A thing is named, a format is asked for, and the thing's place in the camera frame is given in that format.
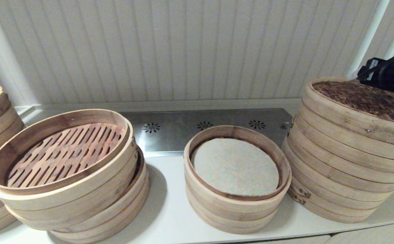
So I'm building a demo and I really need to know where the thick white pillar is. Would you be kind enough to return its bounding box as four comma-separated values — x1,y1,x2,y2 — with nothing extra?
0,0,38,106

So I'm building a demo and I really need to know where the beige cabinet door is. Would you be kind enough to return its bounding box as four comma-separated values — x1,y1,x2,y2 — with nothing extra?
323,220,394,244

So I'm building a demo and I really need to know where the woven bamboo steamer lid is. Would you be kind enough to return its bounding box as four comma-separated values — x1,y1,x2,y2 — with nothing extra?
302,76,394,148

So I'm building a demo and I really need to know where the steel plate with vent holes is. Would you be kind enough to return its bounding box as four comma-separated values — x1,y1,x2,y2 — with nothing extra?
121,108,293,158

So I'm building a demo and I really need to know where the round white liner cloth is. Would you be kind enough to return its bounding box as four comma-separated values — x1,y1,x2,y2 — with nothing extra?
191,137,280,197

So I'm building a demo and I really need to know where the small bamboo steamer basket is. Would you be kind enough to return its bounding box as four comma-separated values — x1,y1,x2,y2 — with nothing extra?
183,125,292,235

